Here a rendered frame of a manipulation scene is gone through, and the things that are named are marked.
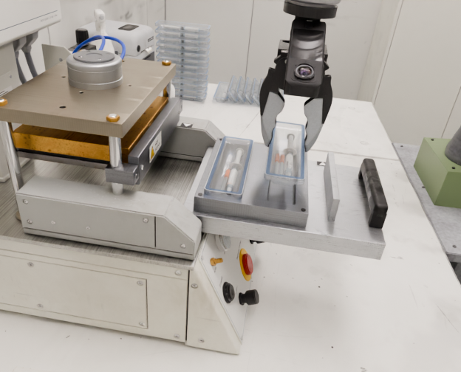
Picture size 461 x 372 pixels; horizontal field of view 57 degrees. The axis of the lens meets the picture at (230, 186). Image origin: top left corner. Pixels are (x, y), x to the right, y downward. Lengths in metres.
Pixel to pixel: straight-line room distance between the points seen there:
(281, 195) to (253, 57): 2.54
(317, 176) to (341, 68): 2.48
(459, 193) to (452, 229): 0.12
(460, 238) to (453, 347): 0.34
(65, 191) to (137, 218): 0.11
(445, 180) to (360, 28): 2.09
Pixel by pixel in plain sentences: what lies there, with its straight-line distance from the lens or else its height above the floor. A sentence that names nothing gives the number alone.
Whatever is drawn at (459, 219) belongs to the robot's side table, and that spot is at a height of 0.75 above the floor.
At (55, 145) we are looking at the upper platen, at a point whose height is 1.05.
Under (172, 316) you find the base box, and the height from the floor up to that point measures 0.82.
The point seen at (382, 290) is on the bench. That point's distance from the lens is 0.90.
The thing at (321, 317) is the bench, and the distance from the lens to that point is 0.81.
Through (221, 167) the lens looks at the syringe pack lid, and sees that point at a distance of 0.67.
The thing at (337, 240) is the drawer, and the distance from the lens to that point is 0.62.
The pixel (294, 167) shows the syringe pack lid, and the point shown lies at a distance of 0.61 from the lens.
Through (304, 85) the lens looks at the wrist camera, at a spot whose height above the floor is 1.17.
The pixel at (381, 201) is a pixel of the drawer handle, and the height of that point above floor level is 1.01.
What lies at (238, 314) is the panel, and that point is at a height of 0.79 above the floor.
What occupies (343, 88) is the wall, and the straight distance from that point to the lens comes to 3.25.
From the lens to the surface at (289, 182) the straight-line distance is 0.59.
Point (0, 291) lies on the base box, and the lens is 0.78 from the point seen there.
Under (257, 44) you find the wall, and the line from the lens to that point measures 3.14.
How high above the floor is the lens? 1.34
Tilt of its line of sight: 32 degrees down
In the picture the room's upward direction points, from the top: 6 degrees clockwise
